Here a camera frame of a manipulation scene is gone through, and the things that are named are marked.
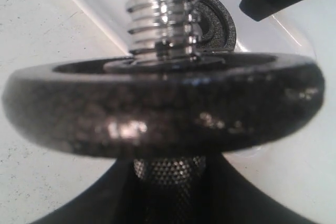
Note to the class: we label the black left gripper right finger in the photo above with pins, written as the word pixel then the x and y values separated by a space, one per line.
pixel 230 198

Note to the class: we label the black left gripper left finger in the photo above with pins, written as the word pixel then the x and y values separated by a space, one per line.
pixel 98 203

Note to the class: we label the black weight plate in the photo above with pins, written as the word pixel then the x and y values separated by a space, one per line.
pixel 111 108
pixel 217 26

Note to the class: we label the chrome threaded dumbbell bar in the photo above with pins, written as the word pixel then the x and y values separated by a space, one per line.
pixel 164 35

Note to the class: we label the white rectangular plastic tray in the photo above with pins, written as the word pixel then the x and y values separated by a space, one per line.
pixel 272 36

